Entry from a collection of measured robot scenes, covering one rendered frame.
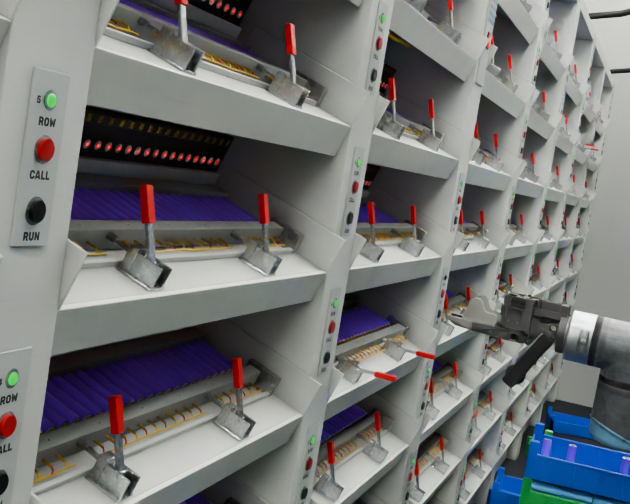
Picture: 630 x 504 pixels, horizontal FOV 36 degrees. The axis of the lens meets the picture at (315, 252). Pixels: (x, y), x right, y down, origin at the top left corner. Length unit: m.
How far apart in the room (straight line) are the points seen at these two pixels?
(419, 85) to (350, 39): 0.71
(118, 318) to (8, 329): 0.16
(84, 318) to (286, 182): 0.58
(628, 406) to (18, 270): 1.26
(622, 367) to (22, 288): 1.23
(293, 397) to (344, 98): 0.41
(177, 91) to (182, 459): 0.40
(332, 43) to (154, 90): 0.52
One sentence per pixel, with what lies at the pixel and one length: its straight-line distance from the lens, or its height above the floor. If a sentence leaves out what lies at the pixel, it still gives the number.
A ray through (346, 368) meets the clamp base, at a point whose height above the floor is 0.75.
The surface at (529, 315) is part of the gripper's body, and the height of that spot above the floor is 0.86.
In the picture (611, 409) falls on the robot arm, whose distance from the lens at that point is 1.76.
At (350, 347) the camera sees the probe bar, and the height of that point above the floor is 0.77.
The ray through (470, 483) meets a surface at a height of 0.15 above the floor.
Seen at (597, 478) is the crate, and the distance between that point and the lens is 2.16.
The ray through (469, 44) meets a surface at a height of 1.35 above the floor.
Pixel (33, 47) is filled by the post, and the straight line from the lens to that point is 0.68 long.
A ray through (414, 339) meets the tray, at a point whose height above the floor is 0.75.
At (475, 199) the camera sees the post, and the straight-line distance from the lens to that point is 2.66.
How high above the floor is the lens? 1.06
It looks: 5 degrees down
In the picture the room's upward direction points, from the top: 9 degrees clockwise
